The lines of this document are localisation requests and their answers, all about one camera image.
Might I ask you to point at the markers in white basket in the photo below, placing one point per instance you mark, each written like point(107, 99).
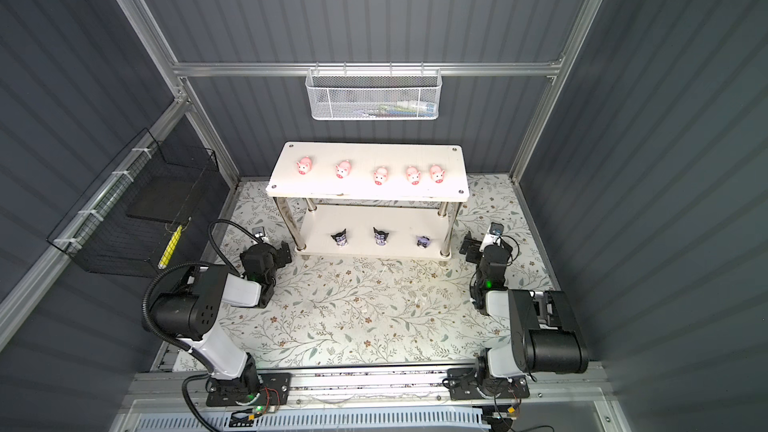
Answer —
point(402, 109)

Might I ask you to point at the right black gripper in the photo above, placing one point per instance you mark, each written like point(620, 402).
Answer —
point(508, 251)

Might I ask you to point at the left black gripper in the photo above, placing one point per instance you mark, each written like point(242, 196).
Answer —
point(279, 256)

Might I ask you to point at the white wire basket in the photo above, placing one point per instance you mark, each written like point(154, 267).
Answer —
point(338, 97)

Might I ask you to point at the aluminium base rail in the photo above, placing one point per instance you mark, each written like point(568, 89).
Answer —
point(424, 384)

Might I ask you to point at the pink pig toy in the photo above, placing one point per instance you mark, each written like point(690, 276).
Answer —
point(437, 174)
point(304, 165)
point(343, 169)
point(381, 175)
point(413, 175)

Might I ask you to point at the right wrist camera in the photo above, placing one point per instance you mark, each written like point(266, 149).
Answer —
point(495, 233)

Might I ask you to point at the black pad in basket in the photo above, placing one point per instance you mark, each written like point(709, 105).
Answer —
point(166, 200)

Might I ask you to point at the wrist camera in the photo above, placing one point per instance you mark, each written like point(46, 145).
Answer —
point(259, 231)
point(495, 233)

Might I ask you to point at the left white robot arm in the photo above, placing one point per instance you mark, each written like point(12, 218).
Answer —
point(181, 307)

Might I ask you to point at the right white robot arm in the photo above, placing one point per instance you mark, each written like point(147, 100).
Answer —
point(543, 332)

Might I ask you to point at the white two-tier shelf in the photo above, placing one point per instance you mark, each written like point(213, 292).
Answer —
point(317, 205)

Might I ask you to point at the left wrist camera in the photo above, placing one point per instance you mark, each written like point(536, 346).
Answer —
point(259, 231)

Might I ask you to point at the black purple toy figure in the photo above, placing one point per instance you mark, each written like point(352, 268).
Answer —
point(340, 238)
point(380, 237)

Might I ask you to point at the yellow marker in basket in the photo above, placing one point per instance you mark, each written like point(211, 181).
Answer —
point(170, 248)

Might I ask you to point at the black wire basket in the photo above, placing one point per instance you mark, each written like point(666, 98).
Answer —
point(100, 238)

